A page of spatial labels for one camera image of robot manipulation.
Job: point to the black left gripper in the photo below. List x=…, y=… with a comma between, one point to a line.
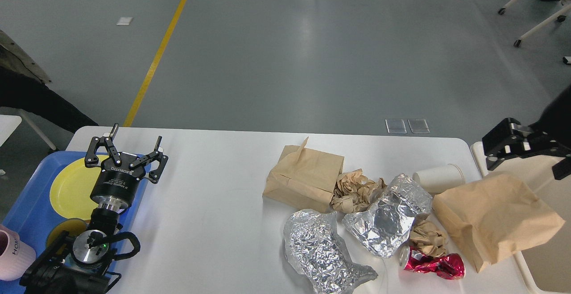
x=118, y=182

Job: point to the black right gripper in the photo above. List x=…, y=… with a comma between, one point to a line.
x=497, y=143

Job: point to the yellow plastic plate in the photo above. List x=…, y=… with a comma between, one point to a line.
x=71, y=189

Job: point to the dark green mug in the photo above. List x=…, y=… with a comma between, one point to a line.
x=74, y=227

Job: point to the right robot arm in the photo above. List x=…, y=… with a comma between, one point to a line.
x=556, y=119

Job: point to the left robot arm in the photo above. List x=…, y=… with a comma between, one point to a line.
x=80, y=264

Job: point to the brown paper bag right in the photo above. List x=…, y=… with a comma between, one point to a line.
x=494, y=218

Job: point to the brown paper bag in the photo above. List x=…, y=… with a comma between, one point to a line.
x=304, y=178
x=494, y=218

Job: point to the white paper cup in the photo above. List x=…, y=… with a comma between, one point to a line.
x=439, y=179

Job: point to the blue plastic tray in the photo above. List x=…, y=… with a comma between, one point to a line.
x=32, y=215

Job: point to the small crumpled brown paper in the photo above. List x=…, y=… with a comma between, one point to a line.
x=429, y=239

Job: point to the small white side table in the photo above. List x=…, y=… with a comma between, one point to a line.
x=9, y=123

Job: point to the white plastic bin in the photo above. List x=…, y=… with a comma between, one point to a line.
x=548, y=264

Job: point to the crushed red can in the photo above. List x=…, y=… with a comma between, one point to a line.
x=449, y=267

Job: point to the pink mug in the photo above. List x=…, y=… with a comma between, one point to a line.
x=15, y=255

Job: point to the crumpled aluminium foil upper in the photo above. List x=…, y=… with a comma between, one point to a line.
x=385, y=226

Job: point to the crumpled aluminium foil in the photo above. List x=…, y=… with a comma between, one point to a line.
x=314, y=249
x=385, y=226

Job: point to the crumpled brown paper ball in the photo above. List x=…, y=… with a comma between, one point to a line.
x=355, y=192

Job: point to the white chair base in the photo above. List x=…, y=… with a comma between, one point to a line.
x=553, y=12

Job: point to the brown paper bag left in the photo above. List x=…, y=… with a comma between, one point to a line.
x=304, y=178

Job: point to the crumpled aluminium foil lower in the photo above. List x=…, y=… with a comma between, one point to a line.
x=314, y=249

